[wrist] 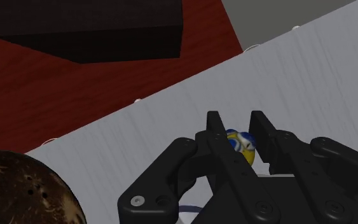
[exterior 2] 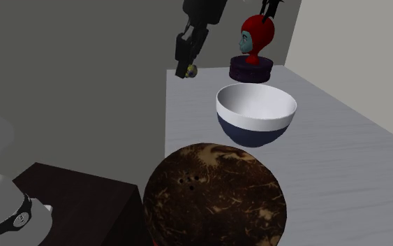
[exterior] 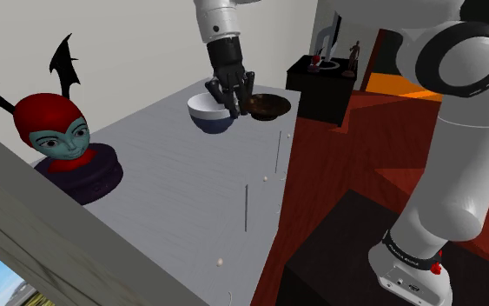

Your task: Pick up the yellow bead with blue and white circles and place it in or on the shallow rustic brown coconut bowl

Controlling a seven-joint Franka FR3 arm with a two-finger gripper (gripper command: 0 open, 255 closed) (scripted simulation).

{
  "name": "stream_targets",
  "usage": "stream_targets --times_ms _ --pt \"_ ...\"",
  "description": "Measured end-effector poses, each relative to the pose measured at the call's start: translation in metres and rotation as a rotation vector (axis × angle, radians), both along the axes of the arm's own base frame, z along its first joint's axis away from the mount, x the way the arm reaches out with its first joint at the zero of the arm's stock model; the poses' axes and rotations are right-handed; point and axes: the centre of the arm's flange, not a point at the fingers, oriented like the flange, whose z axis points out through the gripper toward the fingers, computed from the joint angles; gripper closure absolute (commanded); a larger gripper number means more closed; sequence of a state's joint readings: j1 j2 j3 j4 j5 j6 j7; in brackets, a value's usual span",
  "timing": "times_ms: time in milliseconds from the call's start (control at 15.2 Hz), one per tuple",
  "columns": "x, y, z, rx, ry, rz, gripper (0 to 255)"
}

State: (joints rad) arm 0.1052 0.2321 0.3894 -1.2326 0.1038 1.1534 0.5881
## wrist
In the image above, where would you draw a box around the yellow and blue bird figure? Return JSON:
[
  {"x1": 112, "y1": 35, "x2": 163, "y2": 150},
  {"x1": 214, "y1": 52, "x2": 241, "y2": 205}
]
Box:
[{"x1": 226, "y1": 129, "x2": 257, "y2": 167}]

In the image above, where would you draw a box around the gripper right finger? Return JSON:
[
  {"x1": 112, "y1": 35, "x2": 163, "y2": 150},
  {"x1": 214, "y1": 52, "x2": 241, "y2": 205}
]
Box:
[{"x1": 248, "y1": 110, "x2": 358, "y2": 224}]

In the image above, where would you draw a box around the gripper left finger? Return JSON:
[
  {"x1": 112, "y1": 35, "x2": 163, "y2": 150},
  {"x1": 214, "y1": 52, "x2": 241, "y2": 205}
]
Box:
[{"x1": 117, "y1": 110, "x2": 281, "y2": 224}]

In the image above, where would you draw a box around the brown coconut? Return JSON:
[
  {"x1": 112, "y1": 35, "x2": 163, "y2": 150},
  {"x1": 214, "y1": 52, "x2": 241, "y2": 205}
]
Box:
[{"x1": 0, "y1": 150, "x2": 88, "y2": 224}]

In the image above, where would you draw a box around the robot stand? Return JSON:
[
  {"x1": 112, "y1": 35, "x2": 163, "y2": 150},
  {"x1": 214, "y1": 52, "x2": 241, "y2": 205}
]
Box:
[{"x1": 0, "y1": 0, "x2": 184, "y2": 65}]

